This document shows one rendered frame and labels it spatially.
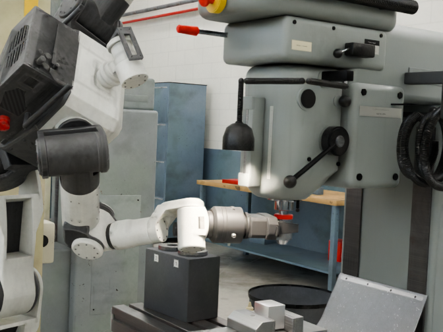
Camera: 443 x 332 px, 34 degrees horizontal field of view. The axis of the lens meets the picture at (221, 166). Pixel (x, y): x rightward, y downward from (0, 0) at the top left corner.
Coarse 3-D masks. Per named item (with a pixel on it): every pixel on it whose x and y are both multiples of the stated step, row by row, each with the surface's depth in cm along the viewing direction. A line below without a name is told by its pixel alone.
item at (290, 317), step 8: (288, 312) 185; (288, 320) 182; (296, 320) 181; (216, 328) 182; (224, 328) 183; (288, 328) 182; (296, 328) 181; (304, 328) 187; (312, 328) 187; (320, 328) 188
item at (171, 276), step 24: (168, 264) 218; (192, 264) 212; (216, 264) 218; (144, 288) 228; (168, 288) 218; (192, 288) 212; (216, 288) 218; (168, 312) 218; (192, 312) 213; (216, 312) 219
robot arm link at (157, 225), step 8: (176, 200) 174; (184, 200) 173; (192, 200) 173; (200, 200) 174; (160, 208) 175; (168, 208) 174; (176, 208) 174; (152, 216) 175; (160, 216) 175; (168, 216) 177; (176, 216) 180; (152, 224) 175; (160, 224) 177; (168, 224) 179; (152, 232) 174; (160, 232) 176; (152, 240) 176; (160, 240) 175
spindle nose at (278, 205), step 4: (276, 204) 178; (280, 204) 177; (284, 204) 177; (288, 204) 177; (292, 204) 178; (276, 208) 178; (280, 208) 177; (284, 208) 177; (288, 208) 177; (292, 208) 178
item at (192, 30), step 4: (180, 24) 170; (176, 28) 170; (180, 28) 170; (184, 28) 170; (188, 28) 170; (192, 28) 171; (196, 28) 172; (180, 32) 170; (184, 32) 170; (188, 32) 171; (192, 32) 171; (196, 32) 172; (200, 32) 173; (204, 32) 174; (208, 32) 174; (212, 32) 175; (216, 32) 176; (220, 32) 177; (224, 32) 177; (220, 36) 177; (224, 36) 177
